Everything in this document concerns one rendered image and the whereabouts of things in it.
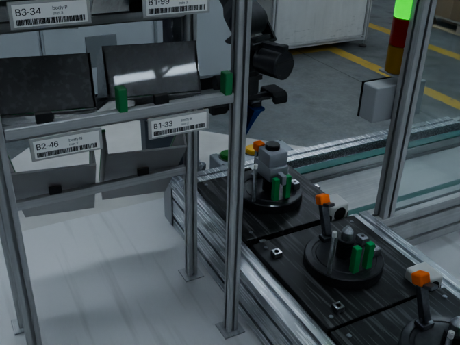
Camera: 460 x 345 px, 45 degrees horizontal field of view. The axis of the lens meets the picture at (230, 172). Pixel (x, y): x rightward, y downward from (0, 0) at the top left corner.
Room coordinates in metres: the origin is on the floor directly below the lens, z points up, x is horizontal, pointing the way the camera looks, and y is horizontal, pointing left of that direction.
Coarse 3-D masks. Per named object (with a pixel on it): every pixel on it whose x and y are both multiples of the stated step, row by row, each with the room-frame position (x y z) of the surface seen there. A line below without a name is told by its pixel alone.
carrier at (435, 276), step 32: (352, 224) 0.93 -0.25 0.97; (288, 256) 0.82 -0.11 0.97; (320, 256) 0.79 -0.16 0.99; (352, 256) 0.75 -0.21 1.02; (384, 256) 0.83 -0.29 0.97; (288, 288) 0.73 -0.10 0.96; (320, 288) 0.73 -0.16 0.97; (352, 288) 0.73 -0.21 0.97; (384, 288) 0.74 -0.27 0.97; (320, 320) 0.66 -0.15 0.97; (352, 320) 0.66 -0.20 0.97
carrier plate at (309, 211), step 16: (208, 192) 1.03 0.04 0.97; (224, 192) 1.03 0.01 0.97; (304, 192) 1.04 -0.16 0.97; (320, 192) 1.05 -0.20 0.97; (224, 208) 0.97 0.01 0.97; (304, 208) 0.98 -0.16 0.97; (256, 224) 0.92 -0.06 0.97; (272, 224) 0.92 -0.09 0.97; (288, 224) 0.92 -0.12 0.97; (304, 224) 0.92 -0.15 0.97; (320, 224) 0.94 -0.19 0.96; (256, 240) 0.87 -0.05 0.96
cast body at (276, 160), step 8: (272, 144) 1.02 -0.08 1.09; (264, 152) 1.01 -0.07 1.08; (272, 152) 1.00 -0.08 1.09; (280, 152) 1.01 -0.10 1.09; (256, 160) 1.03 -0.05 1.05; (264, 160) 1.01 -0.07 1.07; (272, 160) 0.99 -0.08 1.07; (280, 160) 1.00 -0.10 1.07; (264, 168) 1.00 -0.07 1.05; (272, 168) 0.99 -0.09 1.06; (280, 168) 1.00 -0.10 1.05; (264, 176) 1.00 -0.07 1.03; (272, 176) 0.99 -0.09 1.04; (280, 176) 0.98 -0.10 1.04
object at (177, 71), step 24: (120, 48) 0.74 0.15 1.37; (144, 48) 0.75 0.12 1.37; (168, 48) 0.76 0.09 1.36; (192, 48) 0.77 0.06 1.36; (120, 72) 0.73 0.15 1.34; (144, 72) 0.74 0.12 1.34; (168, 72) 0.74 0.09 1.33; (192, 72) 0.75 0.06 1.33; (144, 96) 0.72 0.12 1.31; (192, 96) 0.79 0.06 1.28
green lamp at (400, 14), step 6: (396, 0) 1.01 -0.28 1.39; (402, 0) 0.99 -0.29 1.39; (408, 0) 0.99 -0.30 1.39; (396, 6) 1.00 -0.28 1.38; (402, 6) 0.99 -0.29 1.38; (408, 6) 0.99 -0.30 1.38; (396, 12) 1.00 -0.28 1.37; (402, 12) 0.99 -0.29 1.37; (408, 12) 0.99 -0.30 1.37; (402, 18) 0.99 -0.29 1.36; (408, 18) 0.99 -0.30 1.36
